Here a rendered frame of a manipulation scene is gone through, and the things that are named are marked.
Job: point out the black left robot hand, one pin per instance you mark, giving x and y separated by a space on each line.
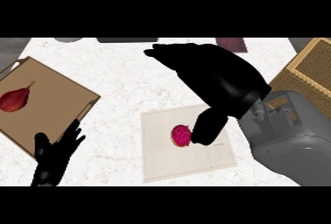
54 159

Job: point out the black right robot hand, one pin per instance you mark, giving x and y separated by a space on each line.
219 75

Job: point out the tan wicker basket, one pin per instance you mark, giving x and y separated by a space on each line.
308 75

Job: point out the beige placemat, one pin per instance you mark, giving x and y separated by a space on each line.
185 162

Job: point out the dark maroon block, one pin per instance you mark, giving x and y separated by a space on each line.
233 44

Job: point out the brown wooden cutting board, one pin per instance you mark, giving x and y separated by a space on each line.
48 105

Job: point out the red pear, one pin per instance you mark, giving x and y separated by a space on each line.
15 100

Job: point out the dark grey flat object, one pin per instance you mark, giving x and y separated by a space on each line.
128 40

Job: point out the grey round object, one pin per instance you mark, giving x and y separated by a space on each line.
69 39

